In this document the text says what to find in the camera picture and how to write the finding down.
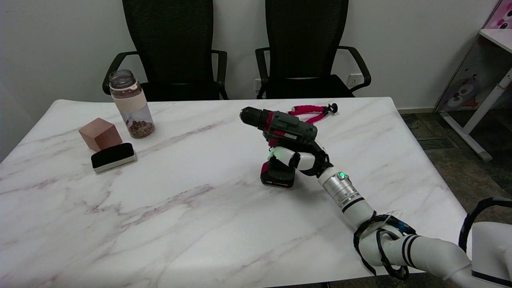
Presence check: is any dark floor vent grille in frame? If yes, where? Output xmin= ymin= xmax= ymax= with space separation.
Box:
xmin=416 ymin=137 xmax=456 ymax=151

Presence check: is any black whiteboard eraser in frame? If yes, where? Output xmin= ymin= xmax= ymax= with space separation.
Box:
xmin=91 ymin=142 xmax=137 ymax=173

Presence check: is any black mesh office chair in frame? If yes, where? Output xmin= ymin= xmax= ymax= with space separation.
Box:
xmin=255 ymin=0 xmax=372 ymax=100
xmin=102 ymin=0 xmax=230 ymax=102

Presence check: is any pink flexible mini tripod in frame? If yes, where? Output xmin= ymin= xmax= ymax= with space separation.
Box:
xmin=288 ymin=103 xmax=338 ymax=123

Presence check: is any green red power screwdriver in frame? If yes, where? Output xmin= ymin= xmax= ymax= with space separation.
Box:
xmin=240 ymin=106 xmax=319 ymax=188

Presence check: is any black cable loop at elbow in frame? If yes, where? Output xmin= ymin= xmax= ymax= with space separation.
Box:
xmin=458 ymin=197 xmax=512 ymax=253

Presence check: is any clear jar with beige band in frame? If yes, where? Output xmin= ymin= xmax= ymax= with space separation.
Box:
xmin=109 ymin=69 xmax=156 ymax=140

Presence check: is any black cable bundle at forearm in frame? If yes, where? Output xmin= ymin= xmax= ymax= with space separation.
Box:
xmin=353 ymin=213 xmax=417 ymax=280

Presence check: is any white desk with panda panel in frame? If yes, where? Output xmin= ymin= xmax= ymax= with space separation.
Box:
xmin=435 ymin=29 xmax=512 ymax=162

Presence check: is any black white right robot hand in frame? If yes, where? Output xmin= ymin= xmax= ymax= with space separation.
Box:
xmin=269 ymin=140 xmax=333 ymax=178

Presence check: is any brown wooden cube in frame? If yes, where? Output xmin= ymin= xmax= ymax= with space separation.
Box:
xmin=79 ymin=117 xmax=123 ymax=152

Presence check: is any pink dotted board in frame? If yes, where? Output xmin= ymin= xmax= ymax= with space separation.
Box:
xmin=485 ymin=0 xmax=512 ymax=29

